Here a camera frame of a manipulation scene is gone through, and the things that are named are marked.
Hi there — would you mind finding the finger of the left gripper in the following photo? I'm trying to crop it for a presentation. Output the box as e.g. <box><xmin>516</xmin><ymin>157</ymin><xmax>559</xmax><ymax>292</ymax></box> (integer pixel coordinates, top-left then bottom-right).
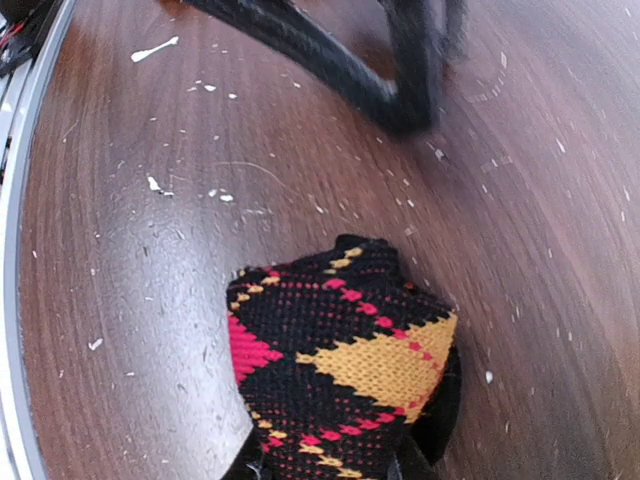
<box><xmin>191</xmin><ymin>0</ymin><xmax>469</xmax><ymax>136</ymax></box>

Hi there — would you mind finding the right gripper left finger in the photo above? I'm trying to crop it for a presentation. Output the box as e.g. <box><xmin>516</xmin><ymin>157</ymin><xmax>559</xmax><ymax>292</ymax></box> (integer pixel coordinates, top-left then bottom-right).
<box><xmin>222</xmin><ymin>432</ymin><xmax>270</xmax><ymax>480</ymax></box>

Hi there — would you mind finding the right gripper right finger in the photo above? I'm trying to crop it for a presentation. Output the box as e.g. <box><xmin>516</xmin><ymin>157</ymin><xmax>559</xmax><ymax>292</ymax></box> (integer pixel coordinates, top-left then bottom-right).
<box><xmin>386</xmin><ymin>435</ymin><xmax>443</xmax><ymax>480</ymax></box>

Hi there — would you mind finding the black argyle sock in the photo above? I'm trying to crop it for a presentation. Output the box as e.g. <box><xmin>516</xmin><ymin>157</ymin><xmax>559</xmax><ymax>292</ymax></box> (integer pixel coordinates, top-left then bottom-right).
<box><xmin>226</xmin><ymin>234</ymin><xmax>462</xmax><ymax>479</ymax></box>

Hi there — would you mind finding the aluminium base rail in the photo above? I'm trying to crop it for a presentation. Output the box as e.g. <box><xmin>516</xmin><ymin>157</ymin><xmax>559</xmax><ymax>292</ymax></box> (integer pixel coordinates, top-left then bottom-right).
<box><xmin>1</xmin><ymin>1</ymin><xmax>76</xmax><ymax>479</ymax></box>

